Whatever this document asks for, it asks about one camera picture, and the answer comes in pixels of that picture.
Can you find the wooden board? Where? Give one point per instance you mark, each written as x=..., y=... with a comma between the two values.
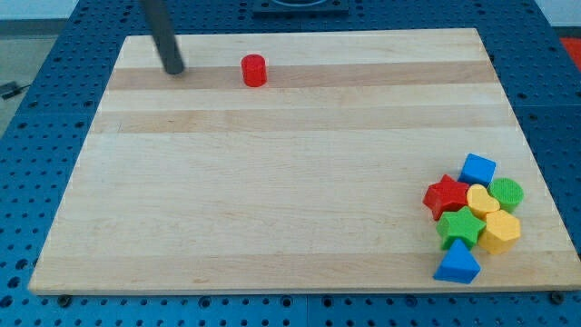
x=199, y=184

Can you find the red cylinder block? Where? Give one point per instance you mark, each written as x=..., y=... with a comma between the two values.
x=254, y=70

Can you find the red star block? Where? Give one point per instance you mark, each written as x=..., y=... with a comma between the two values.
x=447, y=195

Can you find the green star block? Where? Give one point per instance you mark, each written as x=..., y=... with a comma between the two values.
x=462, y=225

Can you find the blue cube block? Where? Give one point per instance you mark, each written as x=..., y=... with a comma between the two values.
x=477, y=170

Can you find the yellow heart block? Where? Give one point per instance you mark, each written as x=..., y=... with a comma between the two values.
x=480, y=202

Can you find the blue triangle block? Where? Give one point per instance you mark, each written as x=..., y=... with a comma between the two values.
x=458, y=265

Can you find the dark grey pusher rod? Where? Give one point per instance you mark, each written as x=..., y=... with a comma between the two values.
x=158, y=19

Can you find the green cylinder block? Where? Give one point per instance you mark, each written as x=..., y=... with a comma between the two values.
x=508, y=192

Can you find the yellow hexagon block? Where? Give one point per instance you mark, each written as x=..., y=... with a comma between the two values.
x=501, y=233

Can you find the red object at right edge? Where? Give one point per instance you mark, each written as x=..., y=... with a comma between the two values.
x=573, y=48

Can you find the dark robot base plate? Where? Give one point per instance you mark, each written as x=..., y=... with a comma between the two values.
x=299, y=7

